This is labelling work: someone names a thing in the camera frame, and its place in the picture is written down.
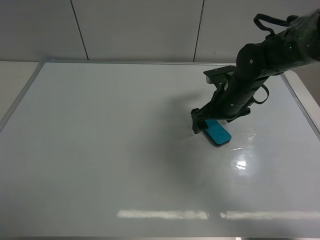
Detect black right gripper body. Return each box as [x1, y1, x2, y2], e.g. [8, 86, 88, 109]
[194, 74, 269, 122]

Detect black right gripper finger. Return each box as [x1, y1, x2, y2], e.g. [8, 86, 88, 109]
[190, 109, 207, 134]

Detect blue whiteboard eraser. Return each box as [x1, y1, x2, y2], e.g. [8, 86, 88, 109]
[203, 120, 232, 148]

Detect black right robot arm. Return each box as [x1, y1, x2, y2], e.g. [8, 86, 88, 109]
[191, 9, 320, 134]

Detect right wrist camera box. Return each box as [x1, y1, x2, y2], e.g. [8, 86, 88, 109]
[203, 65, 236, 86]

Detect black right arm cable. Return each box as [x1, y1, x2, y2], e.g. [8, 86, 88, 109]
[252, 13, 298, 36]

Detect whiteboard with aluminium frame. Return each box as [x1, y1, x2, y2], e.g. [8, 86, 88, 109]
[0, 61, 320, 238]

